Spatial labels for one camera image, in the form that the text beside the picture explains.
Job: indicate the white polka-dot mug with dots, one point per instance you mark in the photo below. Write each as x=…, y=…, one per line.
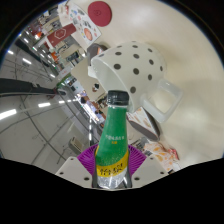
x=133, y=66

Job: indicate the ceiling air conditioner unit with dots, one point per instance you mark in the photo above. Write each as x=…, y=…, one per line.
x=76, y=144

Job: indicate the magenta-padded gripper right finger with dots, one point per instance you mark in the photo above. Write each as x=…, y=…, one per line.
x=148, y=168

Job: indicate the plastic bag of fried food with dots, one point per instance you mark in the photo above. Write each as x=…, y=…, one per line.
x=160, y=153

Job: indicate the green-labelled drink bottle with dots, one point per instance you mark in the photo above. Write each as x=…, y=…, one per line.
x=113, y=140

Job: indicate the group of beige chairs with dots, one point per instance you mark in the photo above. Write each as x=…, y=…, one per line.
x=74, y=56

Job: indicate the colourful printed leaflet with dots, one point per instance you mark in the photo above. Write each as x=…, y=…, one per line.
x=83, y=26

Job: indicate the group of ceiling lights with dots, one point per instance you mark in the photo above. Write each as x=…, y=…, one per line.
x=8, y=114

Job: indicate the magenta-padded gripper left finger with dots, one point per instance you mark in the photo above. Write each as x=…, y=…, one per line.
x=75, y=168

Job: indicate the red paper cup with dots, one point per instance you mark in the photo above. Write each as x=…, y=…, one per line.
x=60, y=35

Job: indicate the flat round red coaster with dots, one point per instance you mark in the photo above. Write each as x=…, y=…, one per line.
x=100, y=13

